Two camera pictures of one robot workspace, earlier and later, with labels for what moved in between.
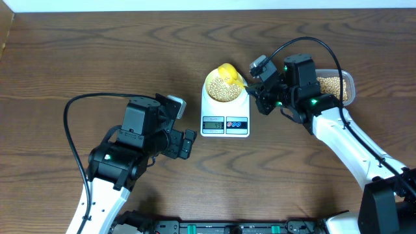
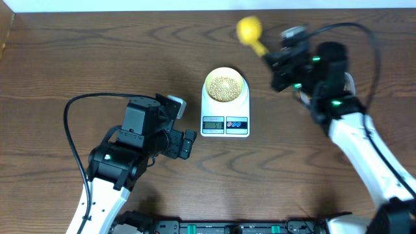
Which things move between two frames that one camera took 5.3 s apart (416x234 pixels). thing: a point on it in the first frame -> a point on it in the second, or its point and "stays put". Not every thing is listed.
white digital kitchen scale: x=219 y=121 stays put
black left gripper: x=173 y=149 stays put
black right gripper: x=257 y=90 -> x=277 y=69
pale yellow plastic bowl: x=221 y=91 stays put
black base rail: x=132 y=223 stays put
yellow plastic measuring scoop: x=228 y=71 -> x=249 y=30
